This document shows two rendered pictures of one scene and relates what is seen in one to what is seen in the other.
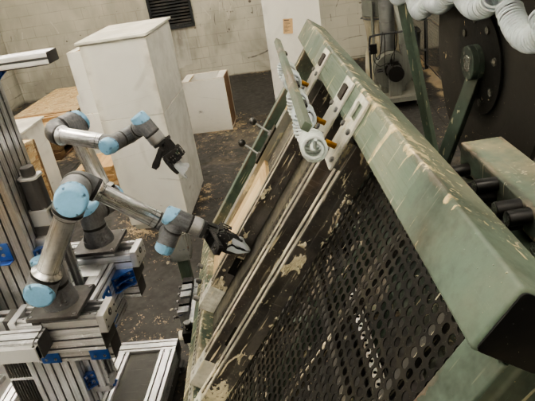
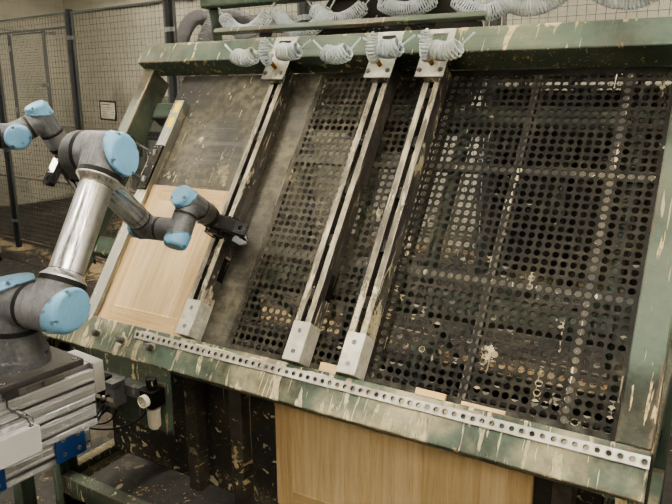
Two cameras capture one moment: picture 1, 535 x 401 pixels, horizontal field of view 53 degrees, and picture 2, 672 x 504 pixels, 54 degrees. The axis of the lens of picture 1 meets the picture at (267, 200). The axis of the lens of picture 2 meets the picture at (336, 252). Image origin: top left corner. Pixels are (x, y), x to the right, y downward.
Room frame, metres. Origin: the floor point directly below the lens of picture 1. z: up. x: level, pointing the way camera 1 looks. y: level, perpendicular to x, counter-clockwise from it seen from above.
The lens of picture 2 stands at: (0.46, 1.93, 1.71)
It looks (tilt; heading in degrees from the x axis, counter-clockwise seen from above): 14 degrees down; 299
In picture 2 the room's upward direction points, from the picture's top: straight up
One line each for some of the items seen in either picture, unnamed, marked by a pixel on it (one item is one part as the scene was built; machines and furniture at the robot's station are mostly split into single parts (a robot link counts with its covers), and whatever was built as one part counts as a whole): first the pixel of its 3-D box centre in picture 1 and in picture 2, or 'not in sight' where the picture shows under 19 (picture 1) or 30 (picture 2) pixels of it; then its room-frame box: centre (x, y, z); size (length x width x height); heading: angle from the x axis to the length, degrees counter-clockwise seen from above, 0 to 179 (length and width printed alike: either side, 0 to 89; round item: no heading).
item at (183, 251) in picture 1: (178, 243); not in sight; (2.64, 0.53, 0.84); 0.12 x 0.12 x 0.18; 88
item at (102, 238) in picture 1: (96, 232); not in sight; (2.44, 0.88, 1.09); 0.15 x 0.15 x 0.10
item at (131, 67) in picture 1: (150, 124); not in sight; (4.92, 0.97, 0.88); 0.90 x 0.60 x 1.75; 173
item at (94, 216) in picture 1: (91, 212); not in sight; (2.44, 0.87, 1.20); 0.13 x 0.12 x 0.14; 147
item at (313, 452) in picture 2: not in sight; (390, 468); (1.24, 0.18, 0.53); 0.90 x 0.02 x 0.55; 178
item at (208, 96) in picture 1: (209, 101); not in sight; (7.34, 0.56, 0.36); 0.58 x 0.45 x 0.72; 83
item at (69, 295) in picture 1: (57, 291); (17, 343); (1.95, 0.94, 1.09); 0.15 x 0.15 x 0.10
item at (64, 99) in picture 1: (59, 119); not in sight; (8.25, 2.97, 0.23); 2.45 x 1.03 x 0.45; 173
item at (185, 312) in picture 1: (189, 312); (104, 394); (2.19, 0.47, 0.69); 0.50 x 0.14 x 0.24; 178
